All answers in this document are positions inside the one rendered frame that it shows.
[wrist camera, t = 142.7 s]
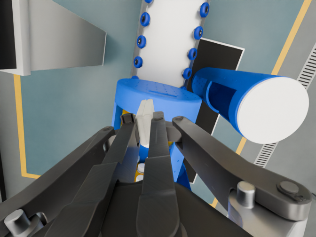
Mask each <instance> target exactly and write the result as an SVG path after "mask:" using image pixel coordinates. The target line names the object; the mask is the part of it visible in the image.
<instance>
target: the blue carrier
mask: <svg viewBox="0 0 316 237"><path fill-rule="evenodd" d="M148 99H153V105H154V111H155V112H157V111H163V112H164V118H165V120H166V121H172V118H174V117H177V116H184V117H186V118H188V119H189V120H190V121H192V122H193V123H195V122H196V119H197V116H198V112H199V109H200V106H201V103H202V99H201V98H200V97H199V96H198V95H196V94H194V93H192V92H190V91H187V90H184V89H181V88H178V87H174V86H171V85H167V84H163V83H158V82H154V81H148V80H143V79H120V80H118V81H117V86H116V94H115V102H114V109H113V116H112V124H111V126H113V127H114V130H117V129H120V123H121V118H120V116H121V115H122V110H123V109H124V110H126V111H128V112H130V113H133V114H135V115H136V114H137V112H138V109H139V106H140V104H141V101H142V100H148ZM139 142H140V141H139ZM148 150H149V148H146V147H144V146H142V145H141V144H140V150H139V156H140V163H145V159H146V158H147V157H148V152H149V151H148ZM169 151H170V157H171V163H172V170H173V176H174V182H176V181H177V178H178V175H179V172H180V169H181V166H182V162H183V159H184V156H183V155H182V154H181V152H180V151H179V150H178V148H177V147H176V145H175V142H174V143H173V145H172V148H171V149H169Z"/></svg>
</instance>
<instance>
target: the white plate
mask: <svg viewBox="0 0 316 237"><path fill-rule="evenodd" d="M308 106H309V99H308V94H307V92H306V90H305V88H304V86H303V85H302V84H301V83H299V82H298V81H296V80H294V79H291V78H286V77H276V78H271V79H267V80H265V81H263V82H261V83H259V84H257V85H256V86H254V87H253V88H252V89H251V90H250V91H249V92H248V93H247V94H246V95H245V96H244V98H243V99H242V101H241V103H240V105H239V108H238V111H237V125H238V128H239V130H240V132H241V133H242V135H243V136H244V137H246V138H247V139H248V140H250V141H252V142H255V143H260V144H268V143H274V142H278V141H280V140H282V139H284V138H286V137H288V136H290V135H291V134H292V133H293V132H295V131H296V130H297V129H298V127H299V126H300V125H301V124H302V122H303V120H304V119H305V117H306V114H307V111H308Z"/></svg>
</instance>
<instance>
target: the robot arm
mask: <svg viewBox="0 0 316 237"><path fill-rule="evenodd" d="M120 118H121V122H122V125H121V127H120V129H117V130H114V127H113V126H106V127H104V128H102V129H101V130H99V131H98V132H97V133H95V134H94V135H93V136H91V137H90V138H89V139H88V140H86V141H85V142H84V143H82V144H81V145H80V146H79V147H77V148H76V149H75V150H74V151H72V152H71V153H70V154H68V155H67V156H66V157H64V158H63V159H62V160H61V161H59V162H58V163H57V164H55V165H54V166H53V167H52V168H50V169H49V170H48V171H46V172H45V173H44V174H43V175H41V176H40V177H39V178H38V179H36V180H35V181H34V182H32V183H31V184H30V185H28V186H27V187H26V188H25V189H23V190H22V191H20V192H19V193H17V194H15V195H14V196H12V197H10V198H9V199H7V200H5V201H4V202H2V203H0V237H303V235H304V231H305V227H306V223H307V219H308V214H309V210H310V206H311V202H312V194H311V193H310V191H309V190H308V189H307V188H306V187H305V186H303V185H302V184H300V183H298V182H296V181H294V180H292V179H289V178H287V177H284V176H282V175H280V174H277V173H275V172H272V171H270V170H268V169H265V168H263V167H261V166H258V165H256V164H253V163H251V162H248V161H247V160H246V159H244V158H243V157H241V156H240V155H238V154H237V153H235V152H234V151H233V150H232V149H230V148H229V147H227V146H226V145H224V144H223V143H222V142H220V141H219V140H217V139H216V138H214V137H213V136H212V135H210V134H209V133H208V132H206V131H205V130H203V129H202V128H200V127H199V126H198V125H196V124H195V123H193V122H192V121H190V120H189V119H188V118H186V117H184V116H177V117H174V118H172V121H166V120H165V118H164V112H163V111H157V112H155V111H154V105H153V99H148V100H142V101H141V104H140V106H139V109H138V112H137V114H136V115H134V114H133V113H126V114H123V115H121V116H120ZM139 141H140V142H139ZM168 142H175V145H176V147H177V148H178V150H179V151H180V152H181V154H182V155H183V156H184V157H185V158H186V160H187V161H188V163H189V164H190V165H191V166H192V168H193V169H194V170H195V172H196V173H197V174H198V176H199V177H200V178H201V180H202V181H203V182H204V184H205V185H206V186H207V187H208V189H209V190H210V191H211V193H212V194H213V195H214V196H215V198H216V199H217V200H218V202H219V203H220V204H221V205H222V206H223V208H224V209H225V210H226V211H227V212H228V215H229V218H228V217H226V216H225V215H223V214H222V213H221V212H219V211H218V210H216V209H215V208H214V207H212V206H211V205H210V204H208V203H207V202H206V201H204V200H203V199H202V198H200V197H199V196H197V195H196V194H195V193H193V192H192V191H191V190H189V189H188V188H186V187H185V186H183V185H181V184H179V183H177V182H174V176H173V170H172V163H171V157H170V151H169V145H168ZM140 144H141V145H142V146H143V145H147V144H149V152H148V158H146V159H145V165H144V174H143V180H140V181H137V182H134V178H135V172H136V167H137V161H138V156H139V150H140ZM103 146H104V147H105V151H104V149H103Z"/></svg>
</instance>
